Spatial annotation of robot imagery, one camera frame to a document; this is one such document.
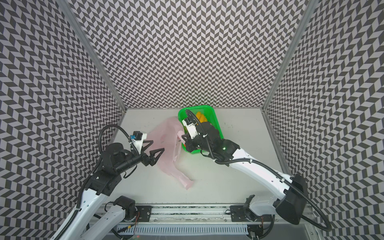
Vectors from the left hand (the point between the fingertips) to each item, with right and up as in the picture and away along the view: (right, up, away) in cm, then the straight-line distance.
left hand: (158, 147), depth 69 cm
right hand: (+11, +2, +1) cm, 12 cm away
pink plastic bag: (-1, +3, +26) cm, 26 cm away
